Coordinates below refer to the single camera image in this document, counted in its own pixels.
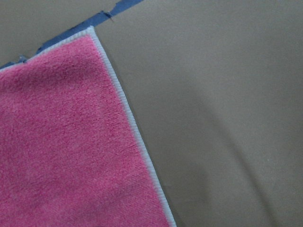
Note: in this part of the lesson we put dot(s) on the pink microfiber towel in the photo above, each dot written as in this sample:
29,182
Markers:
71,154

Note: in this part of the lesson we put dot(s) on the torn blue tape strip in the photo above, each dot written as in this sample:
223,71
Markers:
73,33

